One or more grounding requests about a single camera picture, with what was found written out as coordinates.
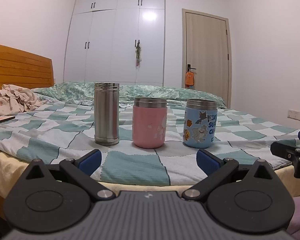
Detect hanging green ornament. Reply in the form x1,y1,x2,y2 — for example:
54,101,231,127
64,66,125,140
135,41,141,68

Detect wooden door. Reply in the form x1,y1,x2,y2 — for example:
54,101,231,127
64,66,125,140
181,9,232,107

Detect wooden headboard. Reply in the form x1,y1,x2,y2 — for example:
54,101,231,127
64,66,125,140
0,45,55,89

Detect crumpled beige clothes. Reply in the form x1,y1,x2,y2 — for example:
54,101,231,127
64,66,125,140
0,85,46,116

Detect pink cup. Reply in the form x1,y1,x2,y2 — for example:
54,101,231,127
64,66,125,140
132,97,167,149

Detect green floral quilt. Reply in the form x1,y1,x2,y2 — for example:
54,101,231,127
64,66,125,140
32,82,226,109

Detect blue cartoon cup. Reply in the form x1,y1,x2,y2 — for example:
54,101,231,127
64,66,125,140
183,99,218,148

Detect white wardrobe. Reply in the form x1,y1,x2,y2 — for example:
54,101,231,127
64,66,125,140
63,0,165,86

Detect black door handle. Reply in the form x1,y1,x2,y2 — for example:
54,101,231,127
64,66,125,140
187,64,196,72

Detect teal checkered blanket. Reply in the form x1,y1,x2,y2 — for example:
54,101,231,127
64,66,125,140
0,102,300,186

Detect wall power socket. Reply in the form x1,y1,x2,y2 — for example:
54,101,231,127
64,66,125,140
287,109,300,121

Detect orange hanging pouch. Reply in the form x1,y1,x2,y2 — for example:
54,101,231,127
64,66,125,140
185,71,194,88

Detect tall stainless steel cup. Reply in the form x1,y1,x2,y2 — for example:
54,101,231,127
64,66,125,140
94,82,120,146

